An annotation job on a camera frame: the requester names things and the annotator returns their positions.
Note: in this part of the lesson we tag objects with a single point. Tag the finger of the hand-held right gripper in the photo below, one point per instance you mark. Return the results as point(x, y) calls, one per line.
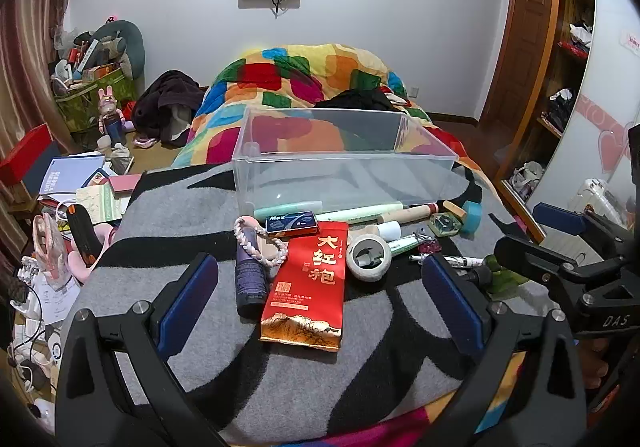
point(525, 257)
point(557, 219)

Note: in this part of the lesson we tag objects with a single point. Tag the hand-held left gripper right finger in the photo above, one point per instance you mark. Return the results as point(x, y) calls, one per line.
point(452, 302)

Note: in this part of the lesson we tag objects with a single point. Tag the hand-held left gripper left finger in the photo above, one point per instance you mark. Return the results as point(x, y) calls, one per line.
point(187, 299)

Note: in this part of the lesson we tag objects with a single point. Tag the dark green glass bottle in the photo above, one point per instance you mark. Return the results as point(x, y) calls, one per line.
point(505, 279)

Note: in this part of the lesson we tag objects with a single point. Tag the purple bottle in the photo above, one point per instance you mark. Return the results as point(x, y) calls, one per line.
point(250, 282)

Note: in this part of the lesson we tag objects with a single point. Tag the small wooden block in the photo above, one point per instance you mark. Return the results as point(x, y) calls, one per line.
point(452, 207)

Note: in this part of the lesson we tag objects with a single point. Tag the wooden stick with red band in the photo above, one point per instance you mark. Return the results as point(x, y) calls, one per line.
point(405, 216)

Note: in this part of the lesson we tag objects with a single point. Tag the white tape roll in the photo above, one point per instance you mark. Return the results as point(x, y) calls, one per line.
point(352, 267)

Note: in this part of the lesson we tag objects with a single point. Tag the red tea packet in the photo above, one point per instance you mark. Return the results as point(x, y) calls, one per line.
point(310, 287)

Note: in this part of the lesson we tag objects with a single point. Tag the small blue box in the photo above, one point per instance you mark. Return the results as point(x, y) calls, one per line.
point(292, 222)

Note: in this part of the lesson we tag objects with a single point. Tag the clear plastic storage box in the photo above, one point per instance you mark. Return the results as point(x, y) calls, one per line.
point(350, 177)

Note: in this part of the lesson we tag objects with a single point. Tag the person's right hand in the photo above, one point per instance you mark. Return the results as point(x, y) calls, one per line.
point(595, 362)

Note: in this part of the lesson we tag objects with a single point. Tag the white black marker pen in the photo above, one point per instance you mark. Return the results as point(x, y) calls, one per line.
point(450, 261)

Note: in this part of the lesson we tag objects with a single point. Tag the white appliance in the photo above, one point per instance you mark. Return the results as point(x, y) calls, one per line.
point(595, 197)

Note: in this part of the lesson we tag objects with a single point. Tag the teal tape roll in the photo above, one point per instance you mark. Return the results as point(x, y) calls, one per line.
point(472, 218)

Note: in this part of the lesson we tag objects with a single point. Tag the white green toothpaste tube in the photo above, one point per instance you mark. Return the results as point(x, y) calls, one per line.
point(402, 245)

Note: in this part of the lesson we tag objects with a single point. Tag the grey black blanket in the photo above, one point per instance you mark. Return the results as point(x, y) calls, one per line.
point(200, 217)

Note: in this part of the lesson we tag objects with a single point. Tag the small white roll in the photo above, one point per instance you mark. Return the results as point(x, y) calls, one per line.
point(390, 230)

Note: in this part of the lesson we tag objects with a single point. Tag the green patterned book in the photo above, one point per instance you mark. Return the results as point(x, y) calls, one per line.
point(100, 207)

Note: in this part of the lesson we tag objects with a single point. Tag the long light green tube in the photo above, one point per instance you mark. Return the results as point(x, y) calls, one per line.
point(360, 213)

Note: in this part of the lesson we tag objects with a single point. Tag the pink book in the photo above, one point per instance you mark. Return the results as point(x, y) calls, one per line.
point(125, 183)

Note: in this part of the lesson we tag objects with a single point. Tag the mint green tube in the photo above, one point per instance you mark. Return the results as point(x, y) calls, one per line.
point(285, 209)

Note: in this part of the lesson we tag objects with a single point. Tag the blue white book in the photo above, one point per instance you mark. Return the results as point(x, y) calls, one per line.
point(65, 174)

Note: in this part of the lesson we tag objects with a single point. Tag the wooden door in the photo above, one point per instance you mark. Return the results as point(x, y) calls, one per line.
point(525, 27)

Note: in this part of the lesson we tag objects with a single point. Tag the dark clothes pile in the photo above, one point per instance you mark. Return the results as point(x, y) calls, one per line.
point(165, 92)

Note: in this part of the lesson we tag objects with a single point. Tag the wooden wardrobe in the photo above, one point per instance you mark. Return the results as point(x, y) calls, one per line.
point(555, 2)

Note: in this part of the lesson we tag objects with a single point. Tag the green bag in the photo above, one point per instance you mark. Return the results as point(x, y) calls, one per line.
point(75, 112)

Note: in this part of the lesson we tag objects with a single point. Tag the red box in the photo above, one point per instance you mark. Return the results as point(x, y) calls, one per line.
point(25, 147)

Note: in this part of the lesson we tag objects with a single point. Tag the black clothing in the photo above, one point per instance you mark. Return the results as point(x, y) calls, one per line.
point(355, 99)

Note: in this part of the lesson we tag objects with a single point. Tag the colourful patchwork quilt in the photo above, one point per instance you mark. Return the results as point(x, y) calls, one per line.
point(300, 77)

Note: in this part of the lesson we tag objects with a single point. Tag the striped curtain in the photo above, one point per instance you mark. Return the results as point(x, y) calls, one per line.
point(30, 52)

